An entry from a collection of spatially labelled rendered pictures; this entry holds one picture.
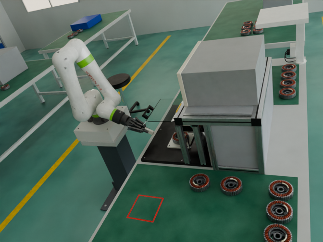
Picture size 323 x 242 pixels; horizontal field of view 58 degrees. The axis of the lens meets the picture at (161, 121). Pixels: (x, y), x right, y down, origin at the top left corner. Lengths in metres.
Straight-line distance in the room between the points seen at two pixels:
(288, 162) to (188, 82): 0.70
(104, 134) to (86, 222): 0.94
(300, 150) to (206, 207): 0.64
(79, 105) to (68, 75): 0.23
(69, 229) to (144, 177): 1.22
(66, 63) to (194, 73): 0.80
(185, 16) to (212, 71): 5.27
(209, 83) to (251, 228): 0.71
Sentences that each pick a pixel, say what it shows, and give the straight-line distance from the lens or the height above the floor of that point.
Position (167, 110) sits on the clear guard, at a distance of 1.72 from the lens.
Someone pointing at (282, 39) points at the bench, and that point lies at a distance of 3.27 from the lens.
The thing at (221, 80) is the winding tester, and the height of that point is 1.26.
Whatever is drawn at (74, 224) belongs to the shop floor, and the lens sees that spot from 2.85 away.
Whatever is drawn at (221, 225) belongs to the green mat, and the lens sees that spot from 1.47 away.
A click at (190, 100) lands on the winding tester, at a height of 1.16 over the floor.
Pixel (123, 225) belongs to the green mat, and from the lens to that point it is 1.61.
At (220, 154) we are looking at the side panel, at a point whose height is 0.86.
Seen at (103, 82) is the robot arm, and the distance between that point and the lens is 2.05.
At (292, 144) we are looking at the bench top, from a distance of 1.85.
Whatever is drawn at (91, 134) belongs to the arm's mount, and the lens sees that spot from 2.25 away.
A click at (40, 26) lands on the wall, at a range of 8.90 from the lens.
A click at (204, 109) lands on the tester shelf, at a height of 1.11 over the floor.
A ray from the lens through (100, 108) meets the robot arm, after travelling 2.01.
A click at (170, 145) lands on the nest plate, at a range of 1.91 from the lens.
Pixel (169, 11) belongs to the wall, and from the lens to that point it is 6.78.
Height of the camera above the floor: 1.95
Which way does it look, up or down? 32 degrees down
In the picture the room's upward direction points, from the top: 17 degrees counter-clockwise
